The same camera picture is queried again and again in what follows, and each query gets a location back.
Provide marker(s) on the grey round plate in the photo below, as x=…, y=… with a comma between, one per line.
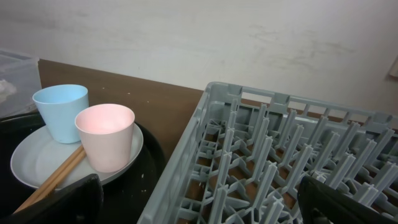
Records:
x=39, y=155

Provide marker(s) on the clear plastic bin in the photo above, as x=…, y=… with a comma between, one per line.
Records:
x=22, y=71

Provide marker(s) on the round black tray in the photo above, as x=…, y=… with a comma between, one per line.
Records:
x=124, y=198

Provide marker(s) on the grey dishwasher rack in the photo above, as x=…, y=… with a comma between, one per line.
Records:
x=245, y=151

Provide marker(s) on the wooden chopstick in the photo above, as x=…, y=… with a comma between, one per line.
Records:
x=62, y=175
x=53, y=177

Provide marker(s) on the pink plastic cup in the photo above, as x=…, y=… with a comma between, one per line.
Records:
x=106, y=132

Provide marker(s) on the blue plastic cup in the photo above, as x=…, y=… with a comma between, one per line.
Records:
x=59, y=105

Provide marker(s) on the white napkin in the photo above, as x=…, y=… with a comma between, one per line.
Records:
x=6, y=89

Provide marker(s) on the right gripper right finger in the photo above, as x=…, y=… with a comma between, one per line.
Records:
x=320, y=203

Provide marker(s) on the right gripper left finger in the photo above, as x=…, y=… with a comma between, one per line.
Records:
x=79, y=202

